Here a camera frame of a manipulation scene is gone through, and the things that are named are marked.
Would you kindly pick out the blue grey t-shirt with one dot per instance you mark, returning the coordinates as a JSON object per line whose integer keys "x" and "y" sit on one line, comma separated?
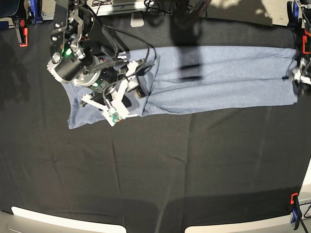
{"x": 187, "y": 80}

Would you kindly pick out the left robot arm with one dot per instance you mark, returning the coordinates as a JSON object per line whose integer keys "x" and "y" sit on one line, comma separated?
{"x": 162, "y": 31}

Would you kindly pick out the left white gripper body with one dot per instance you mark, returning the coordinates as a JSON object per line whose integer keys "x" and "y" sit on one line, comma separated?
{"x": 296, "y": 75}

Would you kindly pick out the red clamp left edge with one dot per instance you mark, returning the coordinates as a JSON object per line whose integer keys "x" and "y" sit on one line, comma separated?
{"x": 22, "y": 32}

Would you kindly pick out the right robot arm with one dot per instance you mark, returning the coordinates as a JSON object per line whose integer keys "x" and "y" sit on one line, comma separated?
{"x": 89, "y": 63}

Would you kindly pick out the red clamp right edge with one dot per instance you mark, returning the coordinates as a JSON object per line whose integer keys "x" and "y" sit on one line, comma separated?
{"x": 306, "y": 43}

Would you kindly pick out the red clamp edge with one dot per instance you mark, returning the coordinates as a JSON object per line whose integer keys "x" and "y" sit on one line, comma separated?
{"x": 306, "y": 43}
{"x": 22, "y": 32}

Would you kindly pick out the blue clamp top right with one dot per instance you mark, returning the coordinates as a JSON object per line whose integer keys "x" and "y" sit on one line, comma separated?
{"x": 294, "y": 21}

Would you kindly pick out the white bracket top centre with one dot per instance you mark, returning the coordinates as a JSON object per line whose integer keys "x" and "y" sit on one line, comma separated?
{"x": 136, "y": 20}

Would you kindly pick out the black table cloth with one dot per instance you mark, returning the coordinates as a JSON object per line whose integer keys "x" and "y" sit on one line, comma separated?
{"x": 155, "y": 173}

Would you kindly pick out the blue clamp bottom right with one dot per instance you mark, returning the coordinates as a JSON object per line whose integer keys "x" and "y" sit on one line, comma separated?
{"x": 297, "y": 214}

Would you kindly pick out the blue clamp top left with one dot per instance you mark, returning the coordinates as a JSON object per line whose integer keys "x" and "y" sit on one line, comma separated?
{"x": 35, "y": 11}

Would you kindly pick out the blue clamp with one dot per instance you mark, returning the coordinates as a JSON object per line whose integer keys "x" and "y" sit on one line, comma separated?
{"x": 297, "y": 214}
{"x": 294, "y": 21}
{"x": 35, "y": 11}

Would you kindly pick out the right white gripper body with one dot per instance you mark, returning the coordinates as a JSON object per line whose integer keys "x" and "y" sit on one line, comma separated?
{"x": 110, "y": 87}

